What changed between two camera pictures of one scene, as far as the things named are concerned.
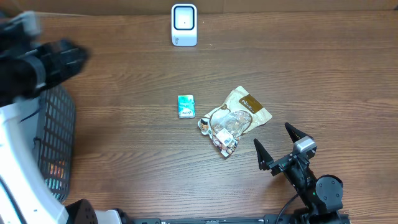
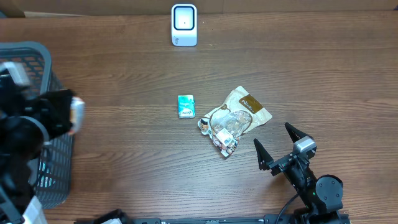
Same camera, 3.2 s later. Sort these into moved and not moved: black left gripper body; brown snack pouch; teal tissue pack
Moved: black left gripper body
Not moved: teal tissue pack; brown snack pouch
